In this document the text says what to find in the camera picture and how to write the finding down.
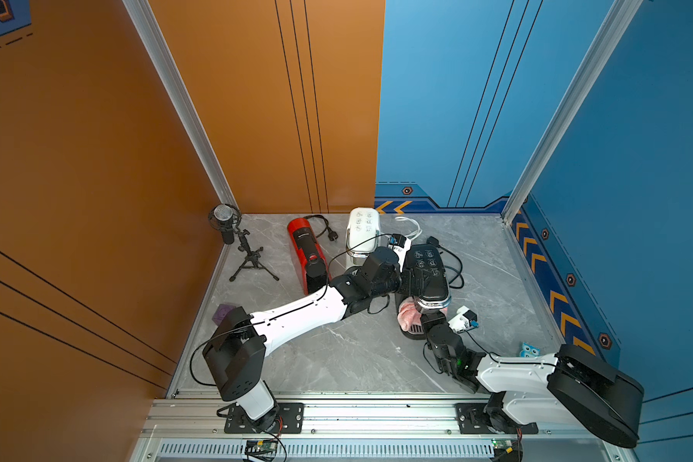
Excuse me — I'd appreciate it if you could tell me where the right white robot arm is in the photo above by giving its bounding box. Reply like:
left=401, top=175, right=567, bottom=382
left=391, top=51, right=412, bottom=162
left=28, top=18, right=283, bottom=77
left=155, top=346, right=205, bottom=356
left=421, top=311, right=644, bottom=449

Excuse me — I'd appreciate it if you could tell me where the white power cable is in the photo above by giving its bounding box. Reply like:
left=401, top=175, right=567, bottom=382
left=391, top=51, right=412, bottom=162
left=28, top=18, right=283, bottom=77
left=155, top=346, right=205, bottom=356
left=393, top=216, right=424, bottom=239

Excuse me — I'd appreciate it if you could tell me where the black microphone on tripod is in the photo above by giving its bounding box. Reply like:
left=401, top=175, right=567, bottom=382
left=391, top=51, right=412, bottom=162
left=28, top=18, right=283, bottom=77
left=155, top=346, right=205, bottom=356
left=208, top=203, right=280, bottom=282

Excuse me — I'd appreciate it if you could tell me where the black coffee machine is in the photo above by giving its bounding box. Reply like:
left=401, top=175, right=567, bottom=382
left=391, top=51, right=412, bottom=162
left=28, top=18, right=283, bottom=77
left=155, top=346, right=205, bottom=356
left=395, top=244, right=452, bottom=340

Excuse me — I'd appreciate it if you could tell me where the white coffee machine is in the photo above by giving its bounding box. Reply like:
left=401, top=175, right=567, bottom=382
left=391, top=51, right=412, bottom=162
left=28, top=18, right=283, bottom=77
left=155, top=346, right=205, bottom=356
left=345, top=207, right=381, bottom=268

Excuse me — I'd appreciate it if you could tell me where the black coiled power cable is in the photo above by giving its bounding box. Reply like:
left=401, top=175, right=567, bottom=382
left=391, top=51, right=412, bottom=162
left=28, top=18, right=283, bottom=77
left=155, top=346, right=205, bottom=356
left=302, top=214, right=341, bottom=243

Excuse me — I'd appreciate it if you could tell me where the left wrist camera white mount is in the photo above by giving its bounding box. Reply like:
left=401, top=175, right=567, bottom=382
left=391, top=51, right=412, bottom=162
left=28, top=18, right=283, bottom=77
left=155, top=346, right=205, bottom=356
left=387, top=233, right=412, bottom=270

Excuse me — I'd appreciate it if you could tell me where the pink towel cloth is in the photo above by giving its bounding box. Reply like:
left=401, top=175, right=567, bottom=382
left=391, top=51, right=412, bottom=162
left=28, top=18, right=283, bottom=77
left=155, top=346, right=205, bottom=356
left=397, top=296, right=424, bottom=335

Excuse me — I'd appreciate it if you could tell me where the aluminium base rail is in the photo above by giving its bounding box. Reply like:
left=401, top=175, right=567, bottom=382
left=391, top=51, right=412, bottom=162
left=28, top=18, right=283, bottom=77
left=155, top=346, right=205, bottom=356
left=143, top=392, right=622, bottom=443

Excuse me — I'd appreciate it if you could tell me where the purple block toy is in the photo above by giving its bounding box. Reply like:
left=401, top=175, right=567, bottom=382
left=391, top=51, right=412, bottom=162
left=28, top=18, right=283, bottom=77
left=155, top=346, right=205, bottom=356
left=212, top=303, right=237, bottom=325

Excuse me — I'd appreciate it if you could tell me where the black machine power cable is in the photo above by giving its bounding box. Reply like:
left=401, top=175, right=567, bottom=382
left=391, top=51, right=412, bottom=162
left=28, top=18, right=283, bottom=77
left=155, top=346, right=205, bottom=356
left=426, top=235, right=467, bottom=290

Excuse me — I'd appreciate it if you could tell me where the blue owl toy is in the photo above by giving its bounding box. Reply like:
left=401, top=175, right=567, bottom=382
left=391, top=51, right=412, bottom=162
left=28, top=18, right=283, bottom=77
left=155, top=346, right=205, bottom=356
left=519, top=343, right=540, bottom=358

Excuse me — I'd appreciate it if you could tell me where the red Nespresso coffee machine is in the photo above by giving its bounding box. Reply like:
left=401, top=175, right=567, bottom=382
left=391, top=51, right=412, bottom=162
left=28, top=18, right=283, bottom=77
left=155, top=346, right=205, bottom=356
left=287, top=218, right=330, bottom=296

